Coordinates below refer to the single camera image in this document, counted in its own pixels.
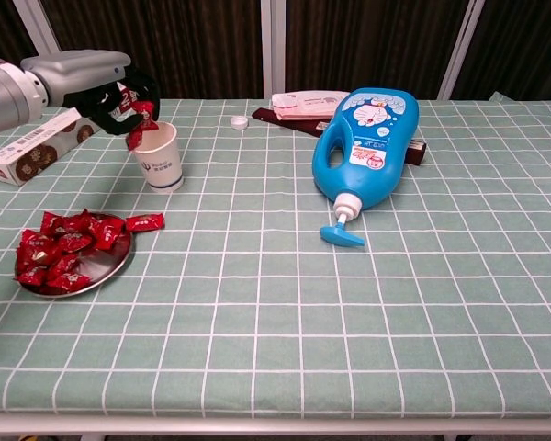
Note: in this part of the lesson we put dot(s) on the pink wet wipes pack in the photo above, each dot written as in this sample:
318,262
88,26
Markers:
303,103

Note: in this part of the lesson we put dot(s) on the blue pump detergent bottle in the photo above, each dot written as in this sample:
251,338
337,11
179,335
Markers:
367,151

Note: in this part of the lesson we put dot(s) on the long white wrap box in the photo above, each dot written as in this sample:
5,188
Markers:
37,151

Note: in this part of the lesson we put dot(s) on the red candy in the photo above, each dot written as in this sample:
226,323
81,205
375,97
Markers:
34,240
80,222
106,234
69,281
31,275
50,223
144,222
138,138

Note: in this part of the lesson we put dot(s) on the white paper cup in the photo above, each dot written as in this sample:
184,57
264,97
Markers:
163,165

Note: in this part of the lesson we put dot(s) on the dark brown pleated curtain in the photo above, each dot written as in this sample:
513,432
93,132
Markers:
188,46
0,27
372,46
523,46

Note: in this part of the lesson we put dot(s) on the white metal frame post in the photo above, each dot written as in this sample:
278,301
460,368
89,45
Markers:
461,46
34,23
273,46

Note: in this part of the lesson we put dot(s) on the round silver metal plate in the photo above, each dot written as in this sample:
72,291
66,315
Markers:
105,266

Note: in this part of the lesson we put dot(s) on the green checked tablecloth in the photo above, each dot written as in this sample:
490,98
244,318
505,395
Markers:
303,298

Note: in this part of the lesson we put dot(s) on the small white bottle cap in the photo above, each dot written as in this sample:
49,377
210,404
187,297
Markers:
239,122

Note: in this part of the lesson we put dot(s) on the white metal table frame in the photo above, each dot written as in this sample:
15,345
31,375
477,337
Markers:
275,427

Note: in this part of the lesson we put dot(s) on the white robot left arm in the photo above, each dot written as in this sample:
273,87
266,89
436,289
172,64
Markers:
9,101

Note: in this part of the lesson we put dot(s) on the long dark red box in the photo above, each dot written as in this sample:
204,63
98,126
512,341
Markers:
294,125

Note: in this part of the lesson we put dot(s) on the silver black robot left hand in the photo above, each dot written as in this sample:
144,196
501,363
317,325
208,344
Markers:
82,69

